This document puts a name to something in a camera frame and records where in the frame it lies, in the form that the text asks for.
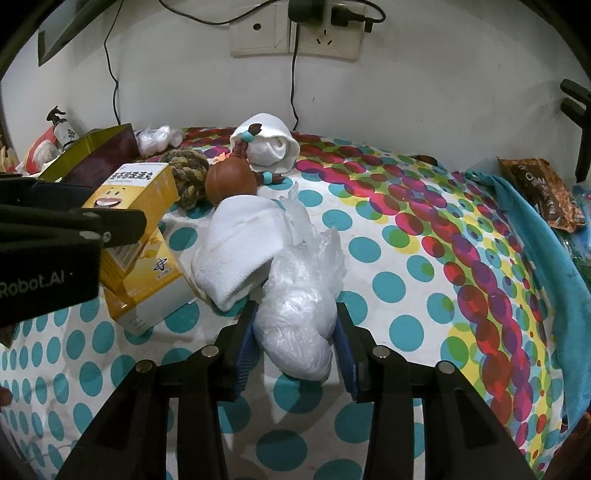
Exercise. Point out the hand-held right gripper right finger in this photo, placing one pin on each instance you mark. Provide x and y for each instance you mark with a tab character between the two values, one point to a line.
346	355

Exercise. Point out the polka-dot tablecloth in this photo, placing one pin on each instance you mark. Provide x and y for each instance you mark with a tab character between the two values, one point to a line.
415	277

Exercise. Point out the black power plug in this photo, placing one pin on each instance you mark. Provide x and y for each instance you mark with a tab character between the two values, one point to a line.
348	14

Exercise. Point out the brown snack packet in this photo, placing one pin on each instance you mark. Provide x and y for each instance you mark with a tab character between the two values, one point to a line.
545	194

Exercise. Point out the teal cloth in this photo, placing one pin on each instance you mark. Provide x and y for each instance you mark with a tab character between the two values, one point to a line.
554	258

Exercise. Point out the white wall socket with plugs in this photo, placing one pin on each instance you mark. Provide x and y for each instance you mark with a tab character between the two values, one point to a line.
328	44

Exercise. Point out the brown clay teapot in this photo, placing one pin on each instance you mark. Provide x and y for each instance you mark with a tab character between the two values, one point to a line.
228	182

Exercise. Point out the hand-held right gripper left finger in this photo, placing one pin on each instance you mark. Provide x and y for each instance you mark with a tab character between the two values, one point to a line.
244	353

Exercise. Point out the wall-mounted black screen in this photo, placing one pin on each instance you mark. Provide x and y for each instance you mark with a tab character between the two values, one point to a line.
64	32

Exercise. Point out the crumpled clear plastic bag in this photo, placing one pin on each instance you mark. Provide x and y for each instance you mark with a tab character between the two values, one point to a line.
157	138

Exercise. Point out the yellow and white box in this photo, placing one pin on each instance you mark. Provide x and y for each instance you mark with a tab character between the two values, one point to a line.
157	281

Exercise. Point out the spray bottle with black trigger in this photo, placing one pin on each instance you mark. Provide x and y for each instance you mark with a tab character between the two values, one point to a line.
62	124

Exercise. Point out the black charger plug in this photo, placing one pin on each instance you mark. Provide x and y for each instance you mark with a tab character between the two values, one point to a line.
307	9

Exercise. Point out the plastic-wrapped white towel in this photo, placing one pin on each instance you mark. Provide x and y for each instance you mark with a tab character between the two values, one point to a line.
295	318

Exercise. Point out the rolled white towel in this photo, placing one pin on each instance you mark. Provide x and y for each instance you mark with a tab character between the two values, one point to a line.
272	143

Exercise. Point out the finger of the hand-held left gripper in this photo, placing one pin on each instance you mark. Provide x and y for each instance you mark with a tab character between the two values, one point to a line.
111	228
23	187

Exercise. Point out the gold tin box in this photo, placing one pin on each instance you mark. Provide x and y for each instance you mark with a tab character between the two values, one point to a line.
87	152

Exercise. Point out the yellow box with smile print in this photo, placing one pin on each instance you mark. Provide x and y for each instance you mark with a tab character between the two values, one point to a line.
138	184

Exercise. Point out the black chair frame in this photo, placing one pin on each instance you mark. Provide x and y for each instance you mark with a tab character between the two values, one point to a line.
577	110

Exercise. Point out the red printed bag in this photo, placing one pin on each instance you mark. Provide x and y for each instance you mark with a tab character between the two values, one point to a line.
39	152

